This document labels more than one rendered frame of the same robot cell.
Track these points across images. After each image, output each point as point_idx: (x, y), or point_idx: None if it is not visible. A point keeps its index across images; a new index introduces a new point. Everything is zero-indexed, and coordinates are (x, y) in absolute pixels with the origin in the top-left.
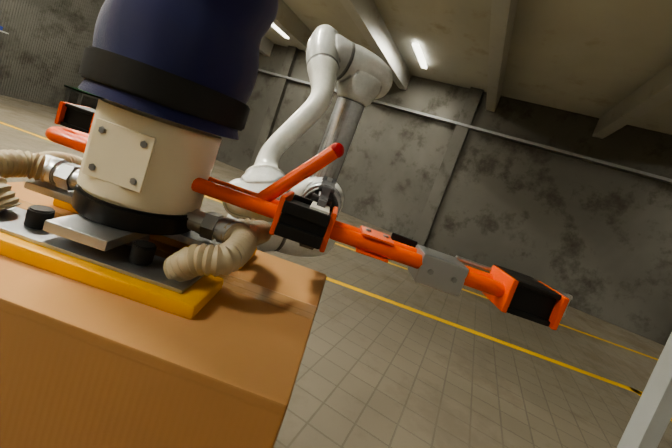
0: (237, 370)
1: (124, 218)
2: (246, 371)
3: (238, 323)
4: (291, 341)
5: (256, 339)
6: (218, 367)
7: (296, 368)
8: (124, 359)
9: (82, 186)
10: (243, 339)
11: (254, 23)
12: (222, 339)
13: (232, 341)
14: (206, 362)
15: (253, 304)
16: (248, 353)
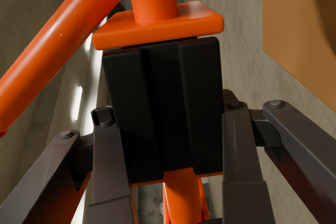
0: (267, 9)
1: None
2: (268, 17)
3: None
4: (295, 62)
5: (288, 19)
6: None
7: (278, 63)
8: None
9: None
10: (284, 4)
11: None
12: None
13: None
14: None
15: None
16: (277, 14)
